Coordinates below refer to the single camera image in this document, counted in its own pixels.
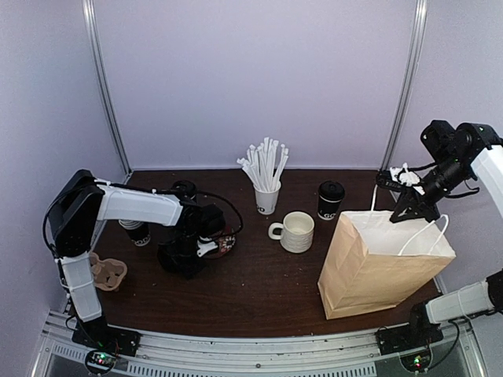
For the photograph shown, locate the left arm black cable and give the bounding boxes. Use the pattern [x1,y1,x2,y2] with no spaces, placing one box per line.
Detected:
[42,190,244,256]

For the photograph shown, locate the stack of paper cups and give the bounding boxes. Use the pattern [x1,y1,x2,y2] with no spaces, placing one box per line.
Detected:
[119,220,151,247]

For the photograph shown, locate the aluminium wall post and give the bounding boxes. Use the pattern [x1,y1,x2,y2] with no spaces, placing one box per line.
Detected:
[380,0,429,170]
[82,0,133,176]

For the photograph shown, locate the brown paper bag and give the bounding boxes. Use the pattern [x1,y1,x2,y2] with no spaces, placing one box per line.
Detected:
[318,208,456,320]

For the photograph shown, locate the red floral plate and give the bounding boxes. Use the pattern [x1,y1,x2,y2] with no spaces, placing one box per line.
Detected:
[204,225,236,259]

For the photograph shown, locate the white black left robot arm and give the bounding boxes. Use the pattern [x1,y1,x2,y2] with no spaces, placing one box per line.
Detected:
[42,170,226,349]

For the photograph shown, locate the bundle of white wrapped straws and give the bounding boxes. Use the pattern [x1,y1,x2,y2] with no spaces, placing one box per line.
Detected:
[237,137,289,192]

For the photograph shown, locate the right aluminium wall post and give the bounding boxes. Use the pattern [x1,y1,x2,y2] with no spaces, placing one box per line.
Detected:
[380,0,429,170]

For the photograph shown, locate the left aluminium wall post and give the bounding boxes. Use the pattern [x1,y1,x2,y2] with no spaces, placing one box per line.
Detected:
[82,0,133,176]

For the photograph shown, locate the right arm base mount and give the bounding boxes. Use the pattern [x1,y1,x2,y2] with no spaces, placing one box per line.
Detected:
[376,306,443,374]

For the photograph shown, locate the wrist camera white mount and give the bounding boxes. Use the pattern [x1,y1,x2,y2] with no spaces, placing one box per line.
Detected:
[196,237,220,259]
[376,163,425,195]

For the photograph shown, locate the cardboard cup carrier tray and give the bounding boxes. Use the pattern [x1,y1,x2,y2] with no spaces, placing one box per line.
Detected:
[90,252,128,291]

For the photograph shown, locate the black white paper cup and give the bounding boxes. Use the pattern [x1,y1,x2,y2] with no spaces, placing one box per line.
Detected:
[317,181,345,221]
[172,180,197,201]

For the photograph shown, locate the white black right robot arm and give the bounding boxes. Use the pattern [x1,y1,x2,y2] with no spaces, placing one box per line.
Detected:
[390,120,502,347]

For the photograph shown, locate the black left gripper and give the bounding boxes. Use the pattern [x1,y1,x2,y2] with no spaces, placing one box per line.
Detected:
[166,229,207,280]

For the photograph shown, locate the aluminium front rail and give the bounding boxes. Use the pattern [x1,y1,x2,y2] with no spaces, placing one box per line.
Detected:
[39,309,479,377]

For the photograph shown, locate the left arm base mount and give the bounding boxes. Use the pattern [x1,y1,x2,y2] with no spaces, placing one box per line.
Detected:
[72,315,141,376]

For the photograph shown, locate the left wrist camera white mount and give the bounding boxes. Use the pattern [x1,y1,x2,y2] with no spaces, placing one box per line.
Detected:
[196,237,220,259]

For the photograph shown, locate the paper cup holding straws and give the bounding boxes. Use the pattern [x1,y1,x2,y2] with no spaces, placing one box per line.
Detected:
[254,182,281,215]

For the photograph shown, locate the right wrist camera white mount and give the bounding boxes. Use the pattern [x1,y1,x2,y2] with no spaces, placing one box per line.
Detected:
[376,163,425,195]

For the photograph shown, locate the cream ceramic mug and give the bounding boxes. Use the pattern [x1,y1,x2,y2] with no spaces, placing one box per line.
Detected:
[268,211,315,254]

